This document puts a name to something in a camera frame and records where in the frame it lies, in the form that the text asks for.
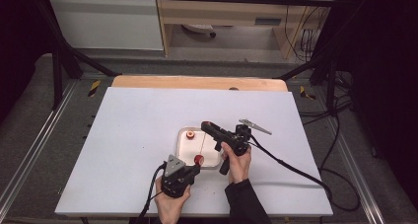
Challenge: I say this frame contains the office chair base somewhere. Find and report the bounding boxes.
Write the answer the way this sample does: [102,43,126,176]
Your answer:
[181,24,217,38]

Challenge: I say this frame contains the black curtain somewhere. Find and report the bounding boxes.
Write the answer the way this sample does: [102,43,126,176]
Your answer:
[334,0,418,202]
[0,0,55,121]

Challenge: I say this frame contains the white cabinet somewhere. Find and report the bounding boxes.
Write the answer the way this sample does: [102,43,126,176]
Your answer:
[48,0,165,51]

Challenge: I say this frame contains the left hand-held gripper cable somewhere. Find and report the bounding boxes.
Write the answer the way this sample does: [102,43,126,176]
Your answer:
[132,162,168,224]

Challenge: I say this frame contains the square metal tray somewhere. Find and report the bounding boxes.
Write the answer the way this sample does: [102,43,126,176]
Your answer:
[175,126,222,170]

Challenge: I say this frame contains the light wooden desk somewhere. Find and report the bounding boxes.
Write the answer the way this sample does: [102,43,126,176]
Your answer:
[154,0,333,60]

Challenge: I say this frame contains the person's right hand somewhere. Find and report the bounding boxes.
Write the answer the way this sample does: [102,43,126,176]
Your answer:
[220,141,252,185]

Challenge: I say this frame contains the person's left hand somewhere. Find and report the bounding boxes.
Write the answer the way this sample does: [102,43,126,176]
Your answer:
[154,176,192,224]

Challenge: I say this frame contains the aluminium floor rail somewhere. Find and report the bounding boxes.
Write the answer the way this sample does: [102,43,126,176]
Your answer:
[0,80,79,206]
[328,116,386,224]

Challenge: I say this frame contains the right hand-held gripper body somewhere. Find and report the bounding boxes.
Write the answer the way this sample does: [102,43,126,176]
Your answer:
[214,118,273,177]

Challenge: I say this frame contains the hand-held gripper cable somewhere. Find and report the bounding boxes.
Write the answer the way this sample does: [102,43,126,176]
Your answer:
[248,134,362,213]
[132,162,168,224]

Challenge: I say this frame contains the black hanging desk cables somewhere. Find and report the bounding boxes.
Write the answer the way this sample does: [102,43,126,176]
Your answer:
[284,0,333,63]

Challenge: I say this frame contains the white table cover board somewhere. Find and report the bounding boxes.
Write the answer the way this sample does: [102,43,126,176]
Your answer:
[54,86,333,218]

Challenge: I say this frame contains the yellow black hazard tape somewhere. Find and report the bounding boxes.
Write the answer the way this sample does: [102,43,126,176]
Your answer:
[87,80,102,98]
[299,85,316,101]

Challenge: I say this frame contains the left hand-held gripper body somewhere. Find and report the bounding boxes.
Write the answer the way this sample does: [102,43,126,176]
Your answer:
[161,154,195,198]

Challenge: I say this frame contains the black floor cables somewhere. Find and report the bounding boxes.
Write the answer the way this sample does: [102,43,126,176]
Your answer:
[298,70,355,126]

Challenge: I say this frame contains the thin wooden skewer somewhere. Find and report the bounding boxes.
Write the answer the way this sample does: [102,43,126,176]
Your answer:
[198,131,207,159]

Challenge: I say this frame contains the wooden table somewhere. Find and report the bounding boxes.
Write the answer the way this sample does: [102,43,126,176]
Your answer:
[111,74,289,93]

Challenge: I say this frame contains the right hand-held gripper cable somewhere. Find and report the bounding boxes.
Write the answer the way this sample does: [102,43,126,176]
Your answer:
[248,134,362,213]

